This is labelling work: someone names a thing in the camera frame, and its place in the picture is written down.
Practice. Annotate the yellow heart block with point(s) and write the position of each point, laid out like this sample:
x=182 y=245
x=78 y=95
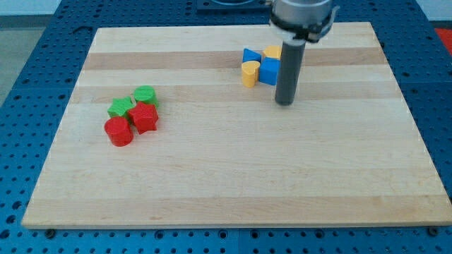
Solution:
x=250 y=72

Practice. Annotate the blue cube block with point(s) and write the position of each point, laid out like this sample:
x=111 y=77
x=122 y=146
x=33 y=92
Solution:
x=268 y=71

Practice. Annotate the blue triangle block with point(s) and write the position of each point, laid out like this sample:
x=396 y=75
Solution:
x=251 y=55

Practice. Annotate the red star block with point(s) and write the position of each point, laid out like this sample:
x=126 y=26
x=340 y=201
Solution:
x=144 y=117

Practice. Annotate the green cylinder block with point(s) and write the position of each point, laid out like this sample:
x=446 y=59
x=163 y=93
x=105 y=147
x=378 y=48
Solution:
x=146 y=94

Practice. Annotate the yellow hexagon block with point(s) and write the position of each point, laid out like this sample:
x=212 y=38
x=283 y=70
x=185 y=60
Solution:
x=273 y=51

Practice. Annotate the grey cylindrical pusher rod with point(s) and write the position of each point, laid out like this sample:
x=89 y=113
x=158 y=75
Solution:
x=288 y=74

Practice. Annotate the green star block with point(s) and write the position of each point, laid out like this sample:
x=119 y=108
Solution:
x=120 y=107

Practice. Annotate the red cylinder block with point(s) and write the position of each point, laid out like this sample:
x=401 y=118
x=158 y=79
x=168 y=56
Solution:
x=118 y=131

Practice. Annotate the wooden board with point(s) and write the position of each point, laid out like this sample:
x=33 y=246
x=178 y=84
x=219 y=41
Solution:
x=346 y=153

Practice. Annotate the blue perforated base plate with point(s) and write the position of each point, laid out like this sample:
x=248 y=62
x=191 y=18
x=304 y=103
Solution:
x=35 y=105

